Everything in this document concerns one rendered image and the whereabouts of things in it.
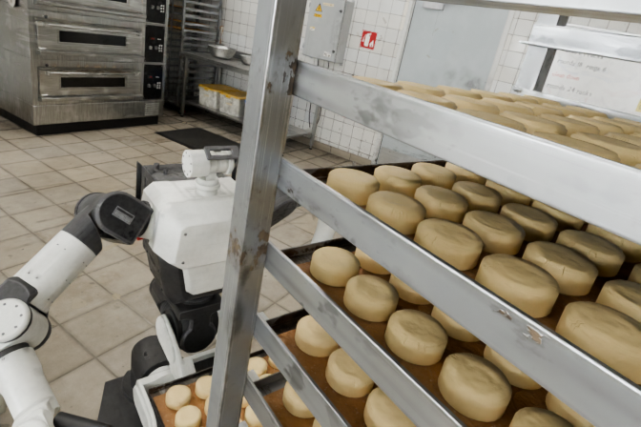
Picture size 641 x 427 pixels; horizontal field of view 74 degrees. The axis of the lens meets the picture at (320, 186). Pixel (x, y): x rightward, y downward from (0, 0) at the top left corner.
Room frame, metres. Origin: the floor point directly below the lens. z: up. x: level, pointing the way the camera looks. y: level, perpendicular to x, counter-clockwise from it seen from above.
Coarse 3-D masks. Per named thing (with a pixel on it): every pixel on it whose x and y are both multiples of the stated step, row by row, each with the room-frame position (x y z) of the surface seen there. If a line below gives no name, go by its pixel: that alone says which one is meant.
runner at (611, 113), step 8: (512, 88) 0.68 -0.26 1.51; (520, 88) 0.67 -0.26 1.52; (544, 96) 0.64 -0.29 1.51; (552, 96) 0.63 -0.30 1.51; (560, 104) 0.62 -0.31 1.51; (568, 104) 0.61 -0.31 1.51; (576, 104) 0.60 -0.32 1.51; (584, 104) 0.60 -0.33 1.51; (608, 112) 0.57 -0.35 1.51; (616, 112) 0.57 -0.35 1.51; (624, 112) 0.56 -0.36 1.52; (632, 120) 0.55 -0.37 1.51; (640, 120) 0.54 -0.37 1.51
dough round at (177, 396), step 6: (168, 390) 0.66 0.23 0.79; (174, 390) 0.66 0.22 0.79; (180, 390) 0.67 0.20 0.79; (186, 390) 0.67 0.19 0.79; (168, 396) 0.64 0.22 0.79; (174, 396) 0.65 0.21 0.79; (180, 396) 0.65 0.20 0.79; (186, 396) 0.65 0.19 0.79; (168, 402) 0.63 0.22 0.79; (174, 402) 0.63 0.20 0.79; (180, 402) 0.64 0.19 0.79; (186, 402) 0.64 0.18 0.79; (174, 408) 0.63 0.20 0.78
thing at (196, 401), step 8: (272, 368) 0.79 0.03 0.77; (192, 384) 0.70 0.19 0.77; (192, 392) 0.68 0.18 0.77; (160, 400) 0.65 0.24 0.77; (192, 400) 0.66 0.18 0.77; (200, 400) 0.67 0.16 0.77; (160, 408) 0.63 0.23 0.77; (168, 408) 0.63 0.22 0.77; (200, 408) 0.65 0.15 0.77; (160, 416) 0.61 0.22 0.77; (168, 416) 0.62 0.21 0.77; (240, 416) 0.65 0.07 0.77; (168, 424) 0.60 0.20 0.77; (200, 424) 0.61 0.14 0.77
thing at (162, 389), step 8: (256, 352) 0.82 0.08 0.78; (264, 352) 0.84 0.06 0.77; (208, 368) 0.74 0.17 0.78; (184, 376) 0.71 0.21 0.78; (192, 376) 0.72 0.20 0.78; (200, 376) 0.73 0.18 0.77; (168, 384) 0.69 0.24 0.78; (176, 384) 0.70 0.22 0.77; (184, 384) 0.70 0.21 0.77; (152, 392) 0.66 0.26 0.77; (160, 392) 0.67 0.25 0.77; (152, 400) 0.64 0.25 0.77
